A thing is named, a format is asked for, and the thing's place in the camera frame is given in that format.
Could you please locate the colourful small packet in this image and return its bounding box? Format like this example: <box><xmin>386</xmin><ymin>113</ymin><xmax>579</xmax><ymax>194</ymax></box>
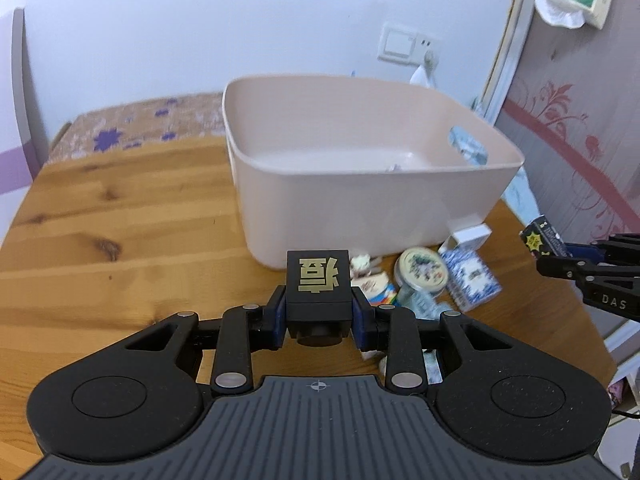
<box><xmin>360</xmin><ymin>272</ymin><xmax>401</xmax><ymax>309</ymax></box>

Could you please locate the floral patterned wardrobe door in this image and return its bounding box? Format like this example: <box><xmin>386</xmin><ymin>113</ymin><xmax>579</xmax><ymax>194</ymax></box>
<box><xmin>481</xmin><ymin>0</ymin><xmax>640</xmax><ymax>361</ymax></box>

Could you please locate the black packet with yellow star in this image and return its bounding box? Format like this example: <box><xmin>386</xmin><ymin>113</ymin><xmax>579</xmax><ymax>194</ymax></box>
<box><xmin>518</xmin><ymin>214</ymin><xmax>569</xmax><ymax>261</ymax></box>

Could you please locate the round tin with floral lid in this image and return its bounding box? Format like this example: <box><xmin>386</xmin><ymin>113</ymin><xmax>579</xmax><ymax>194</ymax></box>
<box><xmin>393</xmin><ymin>247</ymin><xmax>450</xmax><ymax>319</ymax></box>

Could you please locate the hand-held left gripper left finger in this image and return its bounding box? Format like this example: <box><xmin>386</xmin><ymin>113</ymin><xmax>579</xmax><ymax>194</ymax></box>
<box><xmin>122</xmin><ymin>285</ymin><xmax>289</xmax><ymax>397</ymax></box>

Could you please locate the white wall plug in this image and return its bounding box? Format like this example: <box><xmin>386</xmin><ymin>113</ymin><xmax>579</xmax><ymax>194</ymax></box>
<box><xmin>409</xmin><ymin>52</ymin><xmax>439</xmax><ymax>86</ymax></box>

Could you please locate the black box with gold print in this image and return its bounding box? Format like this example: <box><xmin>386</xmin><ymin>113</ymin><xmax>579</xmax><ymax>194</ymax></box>
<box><xmin>285</xmin><ymin>248</ymin><xmax>354</xmax><ymax>347</ymax></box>

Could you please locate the white and purple panel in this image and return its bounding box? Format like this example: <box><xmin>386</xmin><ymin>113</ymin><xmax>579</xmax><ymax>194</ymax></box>
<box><xmin>0</xmin><ymin>7</ymin><xmax>51</xmax><ymax>241</ymax></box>

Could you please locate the floral purple mattress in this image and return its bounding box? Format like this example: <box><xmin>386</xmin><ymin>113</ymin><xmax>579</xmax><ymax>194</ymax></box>
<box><xmin>47</xmin><ymin>92</ymin><xmax>229</xmax><ymax>164</ymax></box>

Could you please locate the small bear figurine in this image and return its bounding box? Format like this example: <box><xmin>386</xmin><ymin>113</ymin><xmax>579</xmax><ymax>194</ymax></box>
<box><xmin>349</xmin><ymin>254</ymin><xmax>384</xmax><ymax>282</ymax></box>

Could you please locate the small white box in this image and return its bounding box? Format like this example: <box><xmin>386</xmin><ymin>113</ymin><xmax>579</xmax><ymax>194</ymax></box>
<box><xmin>438</xmin><ymin>224</ymin><xmax>491</xmax><ymax>254</ymax></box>

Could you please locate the blue and white patterned box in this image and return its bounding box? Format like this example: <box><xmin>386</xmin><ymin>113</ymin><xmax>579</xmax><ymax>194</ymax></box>
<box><xmin>439</xmin><ymin>248</ymin><xmax>503</xmax><ymax>313</ymax></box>

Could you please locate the beige plastic storage bin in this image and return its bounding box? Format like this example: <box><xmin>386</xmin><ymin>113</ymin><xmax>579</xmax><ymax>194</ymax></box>
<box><xmin>221</xmin><ymin>75</ymin><xmax>526</xmax><ymax>272</ymax></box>

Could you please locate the white wall switch panel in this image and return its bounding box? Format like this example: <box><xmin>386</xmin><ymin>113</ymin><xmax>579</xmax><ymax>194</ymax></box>
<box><xmin>377</xmin><ymin>22</ymin><xmax>444</xmax><ymax>66</ymax></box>

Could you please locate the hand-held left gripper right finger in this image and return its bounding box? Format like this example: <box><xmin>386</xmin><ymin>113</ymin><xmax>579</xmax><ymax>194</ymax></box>
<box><xmin>350</xmin><ymin>287</ymin><xmax>517</xmax><ymax>397</ymax></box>

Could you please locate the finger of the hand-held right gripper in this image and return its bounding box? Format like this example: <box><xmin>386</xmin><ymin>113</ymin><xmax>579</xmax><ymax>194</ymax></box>
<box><xmin>564</xmin><ymin>232</ymin><xmax>640</xmax><ymax>264</ymax></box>
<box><xmin>535</xmin><ymin>256</ymin><xmax>640</xmax><ymax>282</ymax></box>

